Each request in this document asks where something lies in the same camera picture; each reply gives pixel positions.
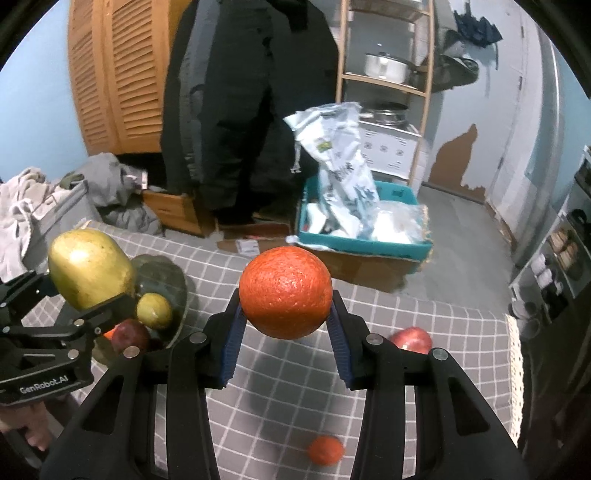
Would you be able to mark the grey checked tablecloth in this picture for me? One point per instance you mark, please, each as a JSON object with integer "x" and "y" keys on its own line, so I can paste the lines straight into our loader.
{"x": 438, "y": 323}

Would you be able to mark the dark coat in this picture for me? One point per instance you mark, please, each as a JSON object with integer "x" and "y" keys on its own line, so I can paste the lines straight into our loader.
{"x": 231, "y": 92}

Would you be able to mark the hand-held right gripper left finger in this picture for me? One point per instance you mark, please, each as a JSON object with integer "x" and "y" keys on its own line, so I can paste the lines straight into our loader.
{"x": 233, "y": 341}

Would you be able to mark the large orange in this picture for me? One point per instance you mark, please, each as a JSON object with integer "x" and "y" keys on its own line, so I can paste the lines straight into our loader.
{"x": 108, "y": 333}
{"x": 286, "y": 290}

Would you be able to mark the teal cardboard box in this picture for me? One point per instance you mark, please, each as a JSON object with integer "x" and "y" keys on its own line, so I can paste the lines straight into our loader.
{"x": 369, "y": 249}

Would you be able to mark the dark red apple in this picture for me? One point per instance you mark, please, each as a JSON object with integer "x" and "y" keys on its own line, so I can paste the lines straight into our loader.
{"x": 131, "y": 334}

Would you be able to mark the clear plastic bag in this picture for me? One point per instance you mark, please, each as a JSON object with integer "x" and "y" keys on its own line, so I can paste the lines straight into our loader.
{"x": 399, "y": 221}

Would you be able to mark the grey clothing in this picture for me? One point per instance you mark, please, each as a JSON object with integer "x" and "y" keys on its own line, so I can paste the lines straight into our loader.
{"x": 120, "y": 194}

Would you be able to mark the pile of clothes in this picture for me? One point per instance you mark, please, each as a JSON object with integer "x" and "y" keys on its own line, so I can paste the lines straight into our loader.
{"x": 18, "y": 212}

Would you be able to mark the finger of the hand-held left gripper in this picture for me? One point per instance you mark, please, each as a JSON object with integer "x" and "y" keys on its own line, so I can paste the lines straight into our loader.
{"x": 106, "y": 310}
{"x": 27, "y": 288}

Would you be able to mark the large yellow pear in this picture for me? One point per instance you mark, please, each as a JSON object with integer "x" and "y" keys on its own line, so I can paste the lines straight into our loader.
{"x": 87, "y": 267}

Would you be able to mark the wooden shelf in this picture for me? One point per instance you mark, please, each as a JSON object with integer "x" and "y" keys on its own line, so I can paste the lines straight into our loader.
{"x": 344, "y": 46}

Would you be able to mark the metal storage rack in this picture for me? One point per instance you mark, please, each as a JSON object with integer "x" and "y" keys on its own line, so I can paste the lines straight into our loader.
{"x": 554, "y": 258}

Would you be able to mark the grey fabric bin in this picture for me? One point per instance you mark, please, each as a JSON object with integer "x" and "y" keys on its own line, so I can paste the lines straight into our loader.
{"x": 64, "y": 207}

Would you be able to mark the small yellow fruit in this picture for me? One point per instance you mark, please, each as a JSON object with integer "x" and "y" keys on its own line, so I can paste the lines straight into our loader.
{"x": 154, "y": 310}

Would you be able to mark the small tangerine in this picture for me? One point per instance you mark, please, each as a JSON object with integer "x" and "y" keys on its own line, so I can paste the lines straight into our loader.
{"x": 326, "y": 450}

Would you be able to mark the white patterned box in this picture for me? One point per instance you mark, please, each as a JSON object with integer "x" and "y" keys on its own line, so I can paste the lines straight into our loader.
{"x": 388, "y": 147}

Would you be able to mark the white printed plastic bag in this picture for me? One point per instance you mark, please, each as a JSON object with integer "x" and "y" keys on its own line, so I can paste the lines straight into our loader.
{"x": 341, "y": 161}

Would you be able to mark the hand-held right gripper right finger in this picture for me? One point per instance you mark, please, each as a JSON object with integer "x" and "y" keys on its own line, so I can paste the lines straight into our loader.
{"x": 339, "y": 341}

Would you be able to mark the flat cardboard piece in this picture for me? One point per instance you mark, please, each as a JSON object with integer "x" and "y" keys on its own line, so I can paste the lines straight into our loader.
{"x": 249, "y": 244}

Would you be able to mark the dark green glass bowl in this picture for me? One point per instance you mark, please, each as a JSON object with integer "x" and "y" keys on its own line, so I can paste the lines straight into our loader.
{"x": 166, "y": 281}

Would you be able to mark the metal pot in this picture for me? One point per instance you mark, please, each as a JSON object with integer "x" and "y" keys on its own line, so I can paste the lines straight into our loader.
{"x": 383, "y": 113}
{"x": 385, "y": 64}

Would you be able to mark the grey hanging bag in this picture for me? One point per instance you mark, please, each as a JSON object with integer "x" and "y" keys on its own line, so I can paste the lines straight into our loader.
{"x": 455, "y": 69}

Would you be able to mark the wooden drawer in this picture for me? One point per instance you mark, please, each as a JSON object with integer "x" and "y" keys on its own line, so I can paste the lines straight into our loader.
{"x": 175, "y": 207}

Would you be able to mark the dark hanging clothes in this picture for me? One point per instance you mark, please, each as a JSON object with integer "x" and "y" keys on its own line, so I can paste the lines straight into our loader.
{"x": 475, "y": 23}

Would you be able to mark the wooden louvred cabinet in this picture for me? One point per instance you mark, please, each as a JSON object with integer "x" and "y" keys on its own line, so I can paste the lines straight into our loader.
{"x": 115, "y": 69}

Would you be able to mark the person's left hand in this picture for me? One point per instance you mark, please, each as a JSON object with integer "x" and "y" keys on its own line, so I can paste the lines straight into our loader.
{"x": 25, "y": 424}

